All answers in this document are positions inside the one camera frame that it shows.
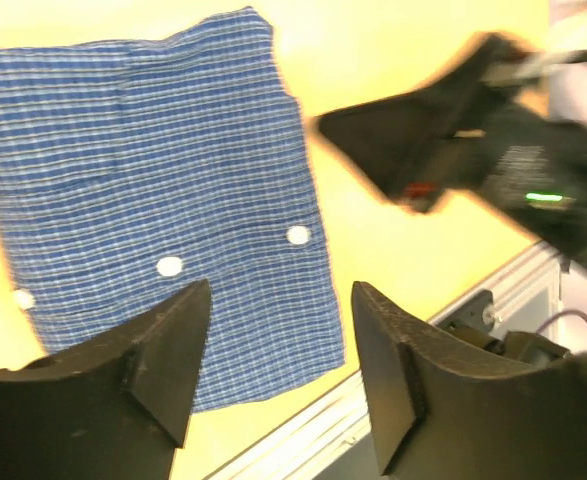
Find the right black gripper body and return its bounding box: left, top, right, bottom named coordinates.
left=412, top=103, right=587, bottom=270

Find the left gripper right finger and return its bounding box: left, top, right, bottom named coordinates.
left=351, top=280, right=587, bottom=480

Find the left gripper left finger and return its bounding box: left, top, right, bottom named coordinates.
left=0, top=281, right=211, bottom=479

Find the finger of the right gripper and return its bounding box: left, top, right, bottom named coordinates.
left=317, top=33, right=528, bottom=200

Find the blue checked long sleeve shirt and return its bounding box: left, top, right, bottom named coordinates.
left=0, top=7, right=344, bottom=411

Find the aluminium mounting rail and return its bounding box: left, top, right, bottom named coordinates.
left=212, top=242, right=561, bottom=480

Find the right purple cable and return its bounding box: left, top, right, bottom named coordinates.
left=537, top=309, right=587, bottom=354

